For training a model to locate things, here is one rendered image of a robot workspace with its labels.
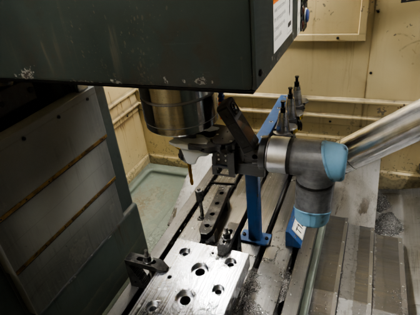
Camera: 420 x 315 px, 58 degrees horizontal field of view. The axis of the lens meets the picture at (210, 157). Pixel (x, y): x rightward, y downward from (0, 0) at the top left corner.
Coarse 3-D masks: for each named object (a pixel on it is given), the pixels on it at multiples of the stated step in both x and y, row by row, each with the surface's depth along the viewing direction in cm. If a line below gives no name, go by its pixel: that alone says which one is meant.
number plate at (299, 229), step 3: (294, 219) 125; (294, 222) 123; (297, 222) 125; (294, 225) 123; (297, 225) 124; (300, 225) 125; (294, 228) 122; (297, 228) 123; (300, 228) 124; (303, 228) 125; (294, 231) 121; (297, 231) 122; (300, 231) 123; (303, 231) 124; (297, 234) 121; (300, 234) 122; (303, 234) 123; (300, 237) 121
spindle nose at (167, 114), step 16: (144, 96) 74; (160, 96) 72; (176, 96) 71; (192, 96) 72; (208, 96) 75; (144, 112) 77; (160, 112) 74; (176, 112) 73; (192, 112) 74; (208, 112) 76; (160, 128) 76; (176, 128) 75; (192, 128) 75; (208, 128) 78
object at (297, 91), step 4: (292, 88) 135; (296, 88) 134; (300, 88) 134; (292, 92) 135; (296, 92) 134; (300, 92) 135; (296, 96) 135; (300, 96) 135; (296, 100) 135; (300, 100) 136; (296, 104) 136; (300, 104) 136
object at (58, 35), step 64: (0, 0) 68; (64, 0) 63; (128, 0) 59; (192, 0) 55; (256, 0) 54; (0, 64) 77; (64, 64) 70; (128, 64) 65; (192, 64) 61; (256, 64) 57
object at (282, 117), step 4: (280, 112) 117; (284, 112) 117; (280, 116) 117; (284, 116) 117; (280, 120) 118; (284, 120) 117; (288, 120) 118; (280, 124) 118; (284, 124) 118; (288, 124) 119; (276, 128) 120; (280, 128) 119; (284, 128) 118; (288, 128) 119; (280, 132) 119; (284, 132) 119; (288, 132) 119
